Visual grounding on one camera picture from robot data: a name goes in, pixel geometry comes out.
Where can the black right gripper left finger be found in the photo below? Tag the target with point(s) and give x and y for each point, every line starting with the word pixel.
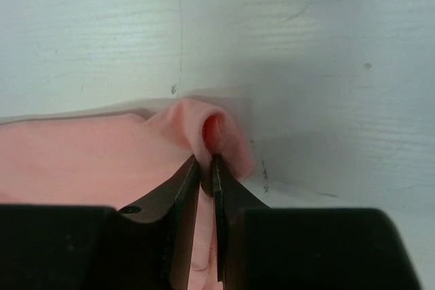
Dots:
pixel 165 220

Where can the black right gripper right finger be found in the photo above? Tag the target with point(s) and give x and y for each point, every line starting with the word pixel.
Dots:
pixel 231 200

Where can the salmon pink t shirt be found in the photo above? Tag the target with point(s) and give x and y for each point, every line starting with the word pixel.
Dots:
pixel 115 159

